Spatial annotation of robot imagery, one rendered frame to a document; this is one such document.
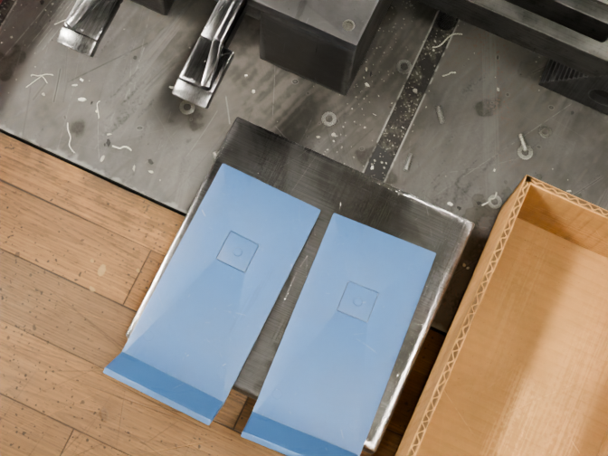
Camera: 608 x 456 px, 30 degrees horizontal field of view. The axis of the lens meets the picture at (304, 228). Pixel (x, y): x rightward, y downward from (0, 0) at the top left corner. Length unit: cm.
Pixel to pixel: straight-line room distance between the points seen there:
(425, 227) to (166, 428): 21
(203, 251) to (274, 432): 12
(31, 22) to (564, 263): 39
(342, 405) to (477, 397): 9
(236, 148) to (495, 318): 20
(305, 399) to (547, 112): 26
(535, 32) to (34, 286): 35
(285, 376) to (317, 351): 2
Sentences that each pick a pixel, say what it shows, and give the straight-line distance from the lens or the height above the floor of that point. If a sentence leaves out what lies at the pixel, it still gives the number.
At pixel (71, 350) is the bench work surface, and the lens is 74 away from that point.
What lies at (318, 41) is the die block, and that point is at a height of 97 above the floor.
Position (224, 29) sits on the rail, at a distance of 69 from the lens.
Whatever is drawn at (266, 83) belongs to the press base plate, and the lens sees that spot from 77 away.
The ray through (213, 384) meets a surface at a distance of 70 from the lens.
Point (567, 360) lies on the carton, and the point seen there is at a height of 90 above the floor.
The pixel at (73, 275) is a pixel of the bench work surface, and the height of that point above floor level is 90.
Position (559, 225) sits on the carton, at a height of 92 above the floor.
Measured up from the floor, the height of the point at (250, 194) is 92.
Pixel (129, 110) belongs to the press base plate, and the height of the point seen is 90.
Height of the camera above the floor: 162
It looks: 75 degrees down
